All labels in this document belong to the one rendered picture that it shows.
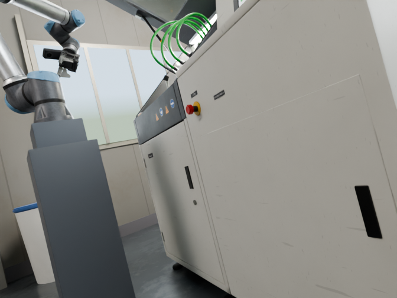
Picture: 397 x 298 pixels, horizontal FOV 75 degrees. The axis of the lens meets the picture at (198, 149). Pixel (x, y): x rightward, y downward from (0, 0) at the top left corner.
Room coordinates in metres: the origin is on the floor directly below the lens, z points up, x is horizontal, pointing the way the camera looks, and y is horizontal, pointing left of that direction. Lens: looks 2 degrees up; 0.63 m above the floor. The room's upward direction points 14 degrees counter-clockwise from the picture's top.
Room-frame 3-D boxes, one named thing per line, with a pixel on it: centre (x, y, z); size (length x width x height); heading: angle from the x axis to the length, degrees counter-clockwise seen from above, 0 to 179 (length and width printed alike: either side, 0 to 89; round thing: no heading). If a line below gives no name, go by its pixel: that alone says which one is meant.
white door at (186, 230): (1.33, 0.19, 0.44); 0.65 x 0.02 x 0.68; 29
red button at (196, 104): (0.93, -0.01, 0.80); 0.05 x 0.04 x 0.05; 29
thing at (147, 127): (1.34, 0.17, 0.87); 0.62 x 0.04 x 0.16; 29
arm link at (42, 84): (1.07, 0.56, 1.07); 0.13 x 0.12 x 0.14; 66
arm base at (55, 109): (1.07, 0.56, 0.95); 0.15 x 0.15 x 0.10
